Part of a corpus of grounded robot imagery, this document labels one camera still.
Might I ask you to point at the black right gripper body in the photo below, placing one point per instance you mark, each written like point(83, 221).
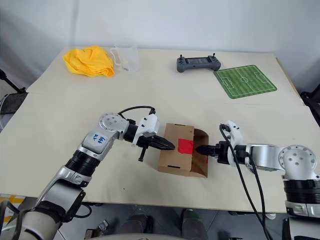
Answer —
point(221, 153)

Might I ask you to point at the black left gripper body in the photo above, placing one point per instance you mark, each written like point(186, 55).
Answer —
point(145, 142)

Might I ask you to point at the brown cardboard box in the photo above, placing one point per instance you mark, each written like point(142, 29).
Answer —
point(175, 160)

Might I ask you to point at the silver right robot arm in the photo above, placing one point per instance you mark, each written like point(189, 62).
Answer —
point(295, 160)

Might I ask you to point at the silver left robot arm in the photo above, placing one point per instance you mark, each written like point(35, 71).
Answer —
point(97, 142)

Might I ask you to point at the yellow striped box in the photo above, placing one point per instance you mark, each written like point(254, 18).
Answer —
point(10, 197)

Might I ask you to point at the red block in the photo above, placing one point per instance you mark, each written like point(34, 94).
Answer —
point(185, 146)

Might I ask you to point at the green soccer field mat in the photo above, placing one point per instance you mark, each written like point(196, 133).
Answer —
point(246, 81)

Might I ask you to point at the gray remote controller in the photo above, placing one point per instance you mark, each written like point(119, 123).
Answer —
point(198, 63)

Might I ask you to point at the clear plastic measuring cup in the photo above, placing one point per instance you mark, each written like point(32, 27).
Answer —
point(127, 58)

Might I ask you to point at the yellow cloth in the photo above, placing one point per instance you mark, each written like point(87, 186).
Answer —
point(87, 60)

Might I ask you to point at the dark metal clamp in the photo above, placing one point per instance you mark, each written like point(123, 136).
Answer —
point(96, 231)

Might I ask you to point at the black stand with mesh plate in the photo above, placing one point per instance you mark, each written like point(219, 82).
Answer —
point(12, 102)

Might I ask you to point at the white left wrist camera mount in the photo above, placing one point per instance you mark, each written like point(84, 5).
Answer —
point(150, 123)

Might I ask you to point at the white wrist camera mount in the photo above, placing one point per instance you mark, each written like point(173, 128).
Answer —
point(150, 123)
point(236, 135)

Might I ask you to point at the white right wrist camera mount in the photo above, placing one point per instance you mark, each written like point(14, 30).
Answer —
point(236, 135)

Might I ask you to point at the black frame object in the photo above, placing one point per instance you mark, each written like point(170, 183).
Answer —
point(311, 98)

